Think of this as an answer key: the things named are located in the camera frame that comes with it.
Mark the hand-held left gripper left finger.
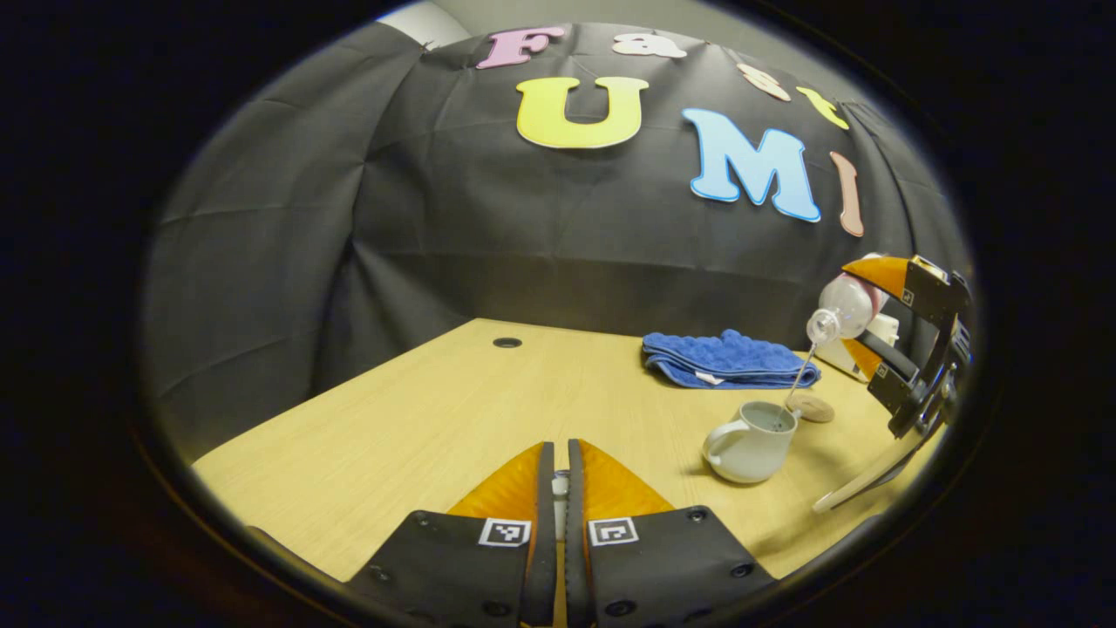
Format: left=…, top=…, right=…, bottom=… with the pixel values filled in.
left=347, top=440, right=559, bottom=628

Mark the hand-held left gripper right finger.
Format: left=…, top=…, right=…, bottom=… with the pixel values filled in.
left=564, top=438, right=778, bottom=628

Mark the clear water bottle pink label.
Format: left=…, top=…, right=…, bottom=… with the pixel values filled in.
left=805, top=273, right=890, bottom=345

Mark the white ceramic teacup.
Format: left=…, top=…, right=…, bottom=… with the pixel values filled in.
left=702, top=400, right=801, bottom=485

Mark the white toaster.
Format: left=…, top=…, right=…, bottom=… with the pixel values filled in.
left=815, top=312, right=902, bottom=385

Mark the folded blue towel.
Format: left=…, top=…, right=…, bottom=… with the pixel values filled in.
left=642, top=329, right=821, bottom=390

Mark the black backdrop cloth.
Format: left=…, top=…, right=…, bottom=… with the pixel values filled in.
left=144, top=22, right=973, bottom=463

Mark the round brown coaster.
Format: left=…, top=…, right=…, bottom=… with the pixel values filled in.
left=785, top=393, right=836, bottom=425

